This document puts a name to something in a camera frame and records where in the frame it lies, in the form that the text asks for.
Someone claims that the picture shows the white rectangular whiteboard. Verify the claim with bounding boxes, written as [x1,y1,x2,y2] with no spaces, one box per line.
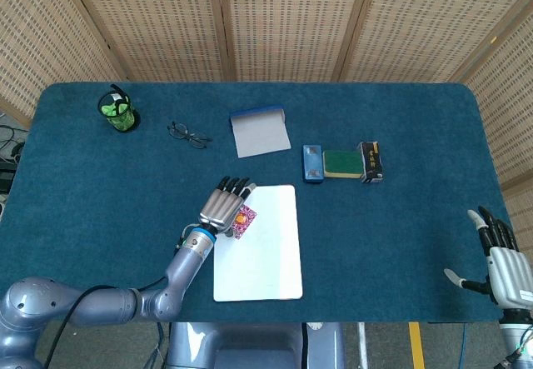
[212,184,304,303]

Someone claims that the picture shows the pink patterned card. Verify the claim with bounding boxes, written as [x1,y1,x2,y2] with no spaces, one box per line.
[227,204,257,242]

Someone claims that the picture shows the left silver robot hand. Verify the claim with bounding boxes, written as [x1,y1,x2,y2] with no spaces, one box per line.
[198,176,258,237]

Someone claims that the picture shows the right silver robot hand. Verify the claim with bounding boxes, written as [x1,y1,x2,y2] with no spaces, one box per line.
[443,206,533,313]

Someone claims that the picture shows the green cloth in cup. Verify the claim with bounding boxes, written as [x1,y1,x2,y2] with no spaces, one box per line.
[102,100,134,131]

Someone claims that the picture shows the black framed eyeglasses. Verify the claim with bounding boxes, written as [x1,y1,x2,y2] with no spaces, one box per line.
[167,121,213,149]

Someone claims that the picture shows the grey robot torso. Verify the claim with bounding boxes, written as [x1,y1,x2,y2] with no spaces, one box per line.
[168,322,346,369]

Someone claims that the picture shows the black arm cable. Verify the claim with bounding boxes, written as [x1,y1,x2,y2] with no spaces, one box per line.
[43,275,168,369]

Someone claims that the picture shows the yellow green sponge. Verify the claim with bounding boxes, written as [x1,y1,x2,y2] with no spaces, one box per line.
[322,149,364,180]

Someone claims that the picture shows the open blue glasses case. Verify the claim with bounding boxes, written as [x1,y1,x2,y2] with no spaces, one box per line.
[229,103,291,159]

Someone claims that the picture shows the green mesh pen cup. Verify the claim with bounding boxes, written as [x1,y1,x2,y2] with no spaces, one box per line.
[97,89,141,135]

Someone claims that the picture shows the blue whiteboard eraser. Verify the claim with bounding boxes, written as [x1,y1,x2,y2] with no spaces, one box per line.
[302,144,326,185]

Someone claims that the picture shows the black box gold lettering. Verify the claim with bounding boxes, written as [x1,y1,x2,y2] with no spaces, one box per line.
[356,141,385,185]

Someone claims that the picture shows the teal felt table cover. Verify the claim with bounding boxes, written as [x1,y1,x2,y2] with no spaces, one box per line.
[0,82,514,324]

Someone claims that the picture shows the blue floor cable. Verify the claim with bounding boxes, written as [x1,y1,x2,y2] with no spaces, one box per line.
[457,322,470,369]

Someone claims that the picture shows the woven bamboo folding screen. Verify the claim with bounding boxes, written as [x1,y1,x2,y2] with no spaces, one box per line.
[0,0,533,245]

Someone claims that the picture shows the black floor cable bundle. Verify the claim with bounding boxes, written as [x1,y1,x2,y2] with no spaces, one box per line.
[0,125,28,197]

